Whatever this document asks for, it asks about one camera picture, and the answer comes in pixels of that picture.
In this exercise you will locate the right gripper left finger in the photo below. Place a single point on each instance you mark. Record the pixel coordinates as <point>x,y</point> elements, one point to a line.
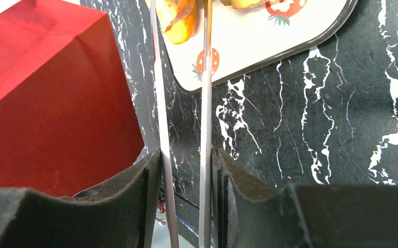
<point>118,212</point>

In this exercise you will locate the red brown paper bag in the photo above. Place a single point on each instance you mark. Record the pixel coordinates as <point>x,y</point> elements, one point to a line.
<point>67,121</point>

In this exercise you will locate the metal tongs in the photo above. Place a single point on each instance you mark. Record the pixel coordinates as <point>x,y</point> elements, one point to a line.
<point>204,234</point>

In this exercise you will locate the strawberry print tray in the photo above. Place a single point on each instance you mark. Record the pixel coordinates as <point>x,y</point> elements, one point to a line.
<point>246,39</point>

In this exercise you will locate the tan round fake bread slice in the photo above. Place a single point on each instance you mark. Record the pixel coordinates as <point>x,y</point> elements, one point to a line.
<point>243,4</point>

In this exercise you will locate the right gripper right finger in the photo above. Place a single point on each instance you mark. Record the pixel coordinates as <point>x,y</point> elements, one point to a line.
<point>249,213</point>

